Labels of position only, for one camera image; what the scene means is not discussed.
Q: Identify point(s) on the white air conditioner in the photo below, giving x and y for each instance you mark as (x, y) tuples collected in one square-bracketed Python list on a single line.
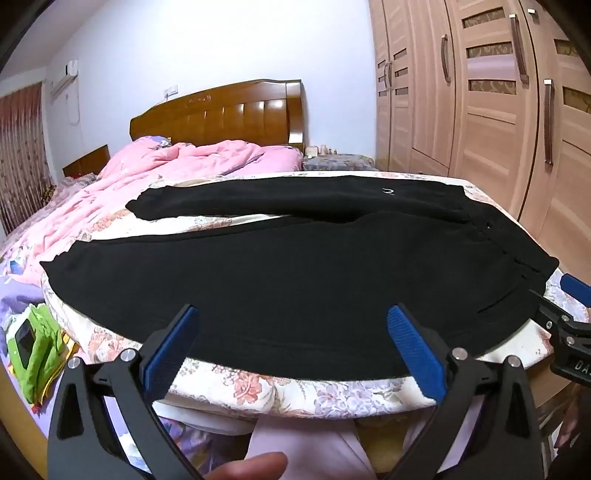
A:
[(64, 77)]

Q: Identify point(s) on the green cloth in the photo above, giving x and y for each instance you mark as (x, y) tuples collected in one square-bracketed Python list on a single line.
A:
[(46, 341)]

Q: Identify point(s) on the light wooden wardrobe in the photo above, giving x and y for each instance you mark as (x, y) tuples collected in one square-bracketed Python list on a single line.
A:
[(489, 115)]

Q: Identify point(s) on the floral quilt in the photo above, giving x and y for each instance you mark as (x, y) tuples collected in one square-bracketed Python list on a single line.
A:
[(286, 392)]

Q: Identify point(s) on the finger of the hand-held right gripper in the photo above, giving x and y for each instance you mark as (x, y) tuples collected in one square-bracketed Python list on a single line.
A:
[(545, 311), (577, 288)]

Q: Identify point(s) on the black pants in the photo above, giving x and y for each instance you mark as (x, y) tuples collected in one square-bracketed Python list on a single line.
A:
[(277, 286)]

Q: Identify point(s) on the reddish patterned curtain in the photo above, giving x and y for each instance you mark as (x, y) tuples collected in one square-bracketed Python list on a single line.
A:
[(21, 152)]

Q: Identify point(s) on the person's left hand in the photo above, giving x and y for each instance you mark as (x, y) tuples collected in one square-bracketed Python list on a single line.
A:
[(249, 467)]

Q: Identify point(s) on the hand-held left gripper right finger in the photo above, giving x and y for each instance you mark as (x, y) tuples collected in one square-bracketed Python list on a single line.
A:
[(415, 355)]

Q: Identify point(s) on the pink duvet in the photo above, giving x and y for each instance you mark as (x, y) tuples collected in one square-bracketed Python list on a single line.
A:
[(138, 170)]

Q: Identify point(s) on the purple printed bed sheet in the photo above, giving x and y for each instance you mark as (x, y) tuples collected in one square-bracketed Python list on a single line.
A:
[(23, 295)]

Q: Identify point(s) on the low wooden side panel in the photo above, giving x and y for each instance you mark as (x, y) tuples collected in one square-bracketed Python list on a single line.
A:
[(87, 161)]

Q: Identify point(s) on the nightstand with floral cover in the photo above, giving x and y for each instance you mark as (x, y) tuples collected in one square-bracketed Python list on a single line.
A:
[(339, 162)]

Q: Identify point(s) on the black smartphone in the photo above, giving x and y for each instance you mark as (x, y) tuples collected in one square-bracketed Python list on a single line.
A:
[(24, 341)]

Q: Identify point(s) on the white wall socket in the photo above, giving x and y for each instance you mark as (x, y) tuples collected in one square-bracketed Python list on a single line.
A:
[(171, 91)]

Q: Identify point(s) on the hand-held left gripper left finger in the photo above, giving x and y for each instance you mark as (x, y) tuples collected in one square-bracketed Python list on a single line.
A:
[(173, 350)]

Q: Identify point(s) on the wooden headboard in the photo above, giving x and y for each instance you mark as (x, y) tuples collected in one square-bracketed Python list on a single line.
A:
[(221, 113)]

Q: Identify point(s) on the white jar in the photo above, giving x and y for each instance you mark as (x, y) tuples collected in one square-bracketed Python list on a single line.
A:
[(312, 151)]

